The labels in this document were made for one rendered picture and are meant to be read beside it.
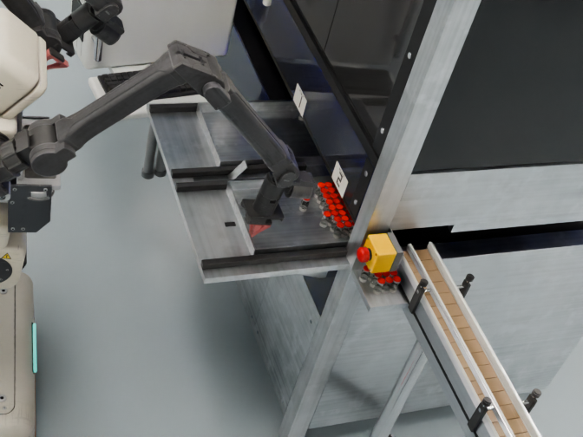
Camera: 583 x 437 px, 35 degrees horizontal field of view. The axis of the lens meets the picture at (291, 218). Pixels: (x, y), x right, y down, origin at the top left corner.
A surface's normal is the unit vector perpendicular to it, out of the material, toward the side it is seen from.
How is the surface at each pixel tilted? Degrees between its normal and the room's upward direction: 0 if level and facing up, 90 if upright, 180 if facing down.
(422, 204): 90
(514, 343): 90
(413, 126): 90
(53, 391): 0
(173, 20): 90
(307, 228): 0
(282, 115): 0
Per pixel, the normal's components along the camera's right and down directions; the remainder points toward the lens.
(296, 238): 0.22, -0.70
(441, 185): 0.31, 0.70
